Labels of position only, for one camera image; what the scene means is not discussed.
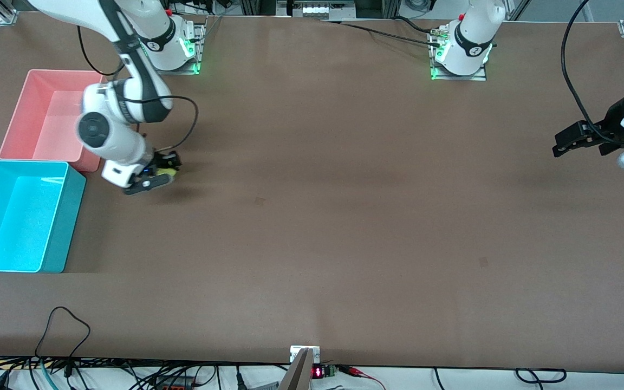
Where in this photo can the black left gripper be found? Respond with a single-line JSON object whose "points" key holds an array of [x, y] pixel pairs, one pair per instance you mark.
{"points": [[611, 126]]}

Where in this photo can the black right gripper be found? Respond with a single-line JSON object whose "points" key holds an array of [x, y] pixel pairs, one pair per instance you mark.
{"points": [[162, 161]]}

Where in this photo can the yellow-green Roland Garros tennis ball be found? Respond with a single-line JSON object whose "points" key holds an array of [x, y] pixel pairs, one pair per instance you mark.
{"points": [[167, 171]]}

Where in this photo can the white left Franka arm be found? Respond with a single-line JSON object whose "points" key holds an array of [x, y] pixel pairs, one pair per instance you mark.
{"points": [[472, 38]]}

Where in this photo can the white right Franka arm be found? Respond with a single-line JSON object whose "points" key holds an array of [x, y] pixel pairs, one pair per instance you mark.
{"points": [[122, 143]]}

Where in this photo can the pink plastic bin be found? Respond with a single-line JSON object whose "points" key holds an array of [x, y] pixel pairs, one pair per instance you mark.
{"points": [[36, 119]]}

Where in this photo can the blue plastic bin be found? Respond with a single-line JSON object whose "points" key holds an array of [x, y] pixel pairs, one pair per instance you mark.
{"points": [[19, 227]]}

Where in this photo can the grey power strip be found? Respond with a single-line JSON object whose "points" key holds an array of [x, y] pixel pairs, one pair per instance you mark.
{"points": [[317, 10]]}

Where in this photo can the red LED display module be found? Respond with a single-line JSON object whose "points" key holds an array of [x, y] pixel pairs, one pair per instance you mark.
{"points": [[318, 372]]}

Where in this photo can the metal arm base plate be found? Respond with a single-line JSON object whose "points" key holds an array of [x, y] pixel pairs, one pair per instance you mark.
{"points": [[171, 71], [458, 77]]}

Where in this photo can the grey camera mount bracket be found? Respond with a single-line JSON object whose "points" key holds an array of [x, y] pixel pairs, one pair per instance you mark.
{"points": [[301, 374]]}

